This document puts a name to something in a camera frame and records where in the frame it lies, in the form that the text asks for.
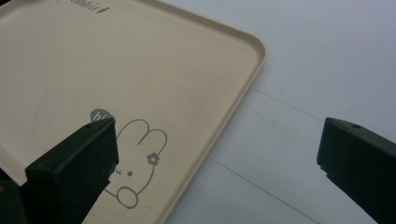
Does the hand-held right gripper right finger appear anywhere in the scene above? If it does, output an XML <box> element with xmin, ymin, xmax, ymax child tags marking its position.
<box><xmin>316</xmin><ymin>117</ymin><xmax>396</xmax><ymax>224</ymax></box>

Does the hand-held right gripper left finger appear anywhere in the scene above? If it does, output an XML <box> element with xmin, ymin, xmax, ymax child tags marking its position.
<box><xmin>23</xmin><ymin>118</ymin><xmax>120</xmax><ymax>224</ymax></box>

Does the beige tray with rabbit print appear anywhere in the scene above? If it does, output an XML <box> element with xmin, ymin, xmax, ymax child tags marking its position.
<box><xmin>0</xmin><ymin>0</ymin><xmax>268</xmax><ymax>224</ymax></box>

